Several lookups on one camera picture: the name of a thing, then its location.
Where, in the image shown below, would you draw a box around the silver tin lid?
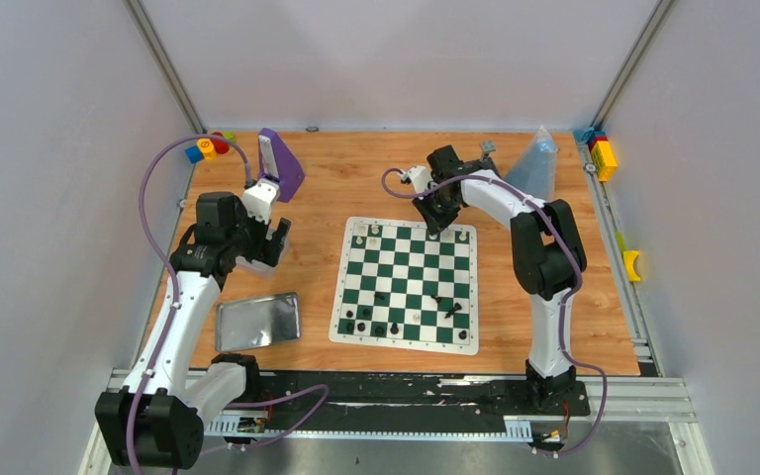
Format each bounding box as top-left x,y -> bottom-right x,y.
215,292 -> 301,352

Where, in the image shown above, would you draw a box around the green white chess board mat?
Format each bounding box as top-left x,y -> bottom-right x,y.
329,217 -> 480,356

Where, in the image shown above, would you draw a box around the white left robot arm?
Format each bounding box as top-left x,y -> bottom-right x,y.
94,185 -> 291,474

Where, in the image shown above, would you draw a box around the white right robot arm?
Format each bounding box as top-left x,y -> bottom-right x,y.
400,145 -> 587,414

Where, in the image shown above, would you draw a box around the silver tin box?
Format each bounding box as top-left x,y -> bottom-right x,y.
236,256 -> 277,279

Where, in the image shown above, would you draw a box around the grey lego baseplate with tower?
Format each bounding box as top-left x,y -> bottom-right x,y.
479,140 -> 500,175

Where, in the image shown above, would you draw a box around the purple metronome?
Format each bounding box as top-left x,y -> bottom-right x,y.
257,128 -> 305,203

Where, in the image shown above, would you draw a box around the colourful toy block stack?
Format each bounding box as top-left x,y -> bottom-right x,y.
185,139 -> 232,164

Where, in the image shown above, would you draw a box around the blue plastic bag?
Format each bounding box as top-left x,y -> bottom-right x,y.
504,127 -> 558,201

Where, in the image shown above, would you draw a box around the yellow red blue duplo bricks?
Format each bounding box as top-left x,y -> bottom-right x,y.
573,128 -> 618,182

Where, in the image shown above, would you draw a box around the yellow curved block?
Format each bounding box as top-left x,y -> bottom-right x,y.
621,249 -> 642,282

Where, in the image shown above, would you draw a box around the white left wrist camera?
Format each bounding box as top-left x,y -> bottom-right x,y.
240,178 -> 280,225

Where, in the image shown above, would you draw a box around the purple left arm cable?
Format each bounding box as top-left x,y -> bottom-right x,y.
124,134 -> 253,475

